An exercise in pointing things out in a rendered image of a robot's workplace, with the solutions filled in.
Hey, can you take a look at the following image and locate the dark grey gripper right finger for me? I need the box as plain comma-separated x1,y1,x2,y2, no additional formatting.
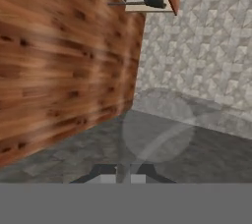
130,163,178,185

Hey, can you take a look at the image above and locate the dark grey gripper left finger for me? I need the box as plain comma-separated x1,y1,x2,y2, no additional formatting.
69,163,118,185

